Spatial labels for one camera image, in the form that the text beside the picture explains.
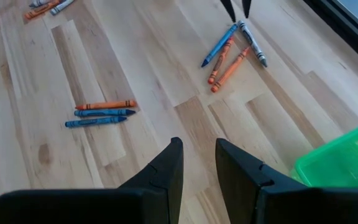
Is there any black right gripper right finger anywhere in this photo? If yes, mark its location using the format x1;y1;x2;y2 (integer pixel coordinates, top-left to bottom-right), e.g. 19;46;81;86
215;138;358;224

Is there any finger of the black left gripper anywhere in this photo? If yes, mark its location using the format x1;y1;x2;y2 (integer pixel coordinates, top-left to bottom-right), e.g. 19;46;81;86
220;0;237;24
242;0;252;19

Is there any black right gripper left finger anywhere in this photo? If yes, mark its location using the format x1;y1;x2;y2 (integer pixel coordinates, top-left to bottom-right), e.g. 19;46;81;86
0;136;185;224

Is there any grey crayon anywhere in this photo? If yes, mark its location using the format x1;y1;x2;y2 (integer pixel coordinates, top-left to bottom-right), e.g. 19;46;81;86
237;20;269;68
49;0;75;16
29;0;51;8

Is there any orange crayon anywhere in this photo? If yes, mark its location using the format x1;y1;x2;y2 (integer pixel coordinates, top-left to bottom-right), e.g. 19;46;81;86
23;0;61;21
75;99;137;111
207;36;235;85
210;46;251;94

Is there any green plastic basket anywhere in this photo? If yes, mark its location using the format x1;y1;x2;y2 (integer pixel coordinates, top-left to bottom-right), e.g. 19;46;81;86
290;117;358;189

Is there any black metal table frame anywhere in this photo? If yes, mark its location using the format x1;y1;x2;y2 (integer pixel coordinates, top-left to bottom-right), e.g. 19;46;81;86
302;0;358;65

